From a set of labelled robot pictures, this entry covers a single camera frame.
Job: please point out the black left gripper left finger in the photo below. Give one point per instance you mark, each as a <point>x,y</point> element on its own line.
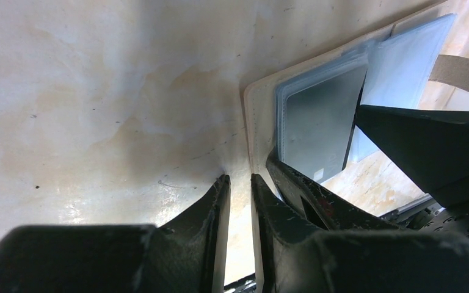
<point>187,254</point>

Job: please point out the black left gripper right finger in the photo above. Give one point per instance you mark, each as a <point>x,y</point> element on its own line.
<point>294,255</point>

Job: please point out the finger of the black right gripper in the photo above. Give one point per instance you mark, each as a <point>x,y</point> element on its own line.
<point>317,204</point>
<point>430,146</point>

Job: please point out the beige card holder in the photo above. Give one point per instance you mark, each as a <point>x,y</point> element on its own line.
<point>402,57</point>

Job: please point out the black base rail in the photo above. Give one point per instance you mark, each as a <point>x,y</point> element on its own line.
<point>243,285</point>

